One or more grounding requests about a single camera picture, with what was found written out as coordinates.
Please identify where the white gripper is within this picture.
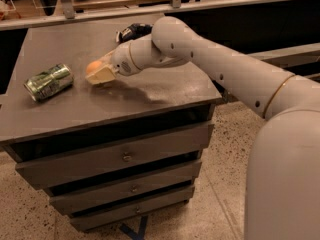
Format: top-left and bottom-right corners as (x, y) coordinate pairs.
(86, 43), (136, 85)

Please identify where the orange fruit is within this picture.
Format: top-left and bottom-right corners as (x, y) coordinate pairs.
(86, 60), (102, 75)

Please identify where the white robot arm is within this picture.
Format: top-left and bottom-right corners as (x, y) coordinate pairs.
(86, 16), (320, 240)

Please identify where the green soda can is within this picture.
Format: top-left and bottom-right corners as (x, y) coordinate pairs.
(24, 64), (74, 102)

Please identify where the dark blue chip bag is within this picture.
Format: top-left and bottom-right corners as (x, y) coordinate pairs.
(116, 23), (153, 43)

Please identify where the grey drawer cabinet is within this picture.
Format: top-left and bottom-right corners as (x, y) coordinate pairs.
(0, 19), (220, 220)

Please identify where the top grey drawer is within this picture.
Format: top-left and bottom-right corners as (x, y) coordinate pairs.
(16, 121), (213, 189)

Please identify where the grey drawer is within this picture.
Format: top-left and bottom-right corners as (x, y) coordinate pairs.
(16, 121), (213, 189)
(49, 159), (202, 215)
(70, 185), (195, 231)

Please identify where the middle grey drawer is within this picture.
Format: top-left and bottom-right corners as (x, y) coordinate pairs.
(49, 159), (202, 215)

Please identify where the bottom grey drawer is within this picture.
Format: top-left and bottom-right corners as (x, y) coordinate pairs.
(70, 185), (195, 231)

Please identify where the grey metal railing frame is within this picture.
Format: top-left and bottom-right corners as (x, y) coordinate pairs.
(0, 0), (320, 94)

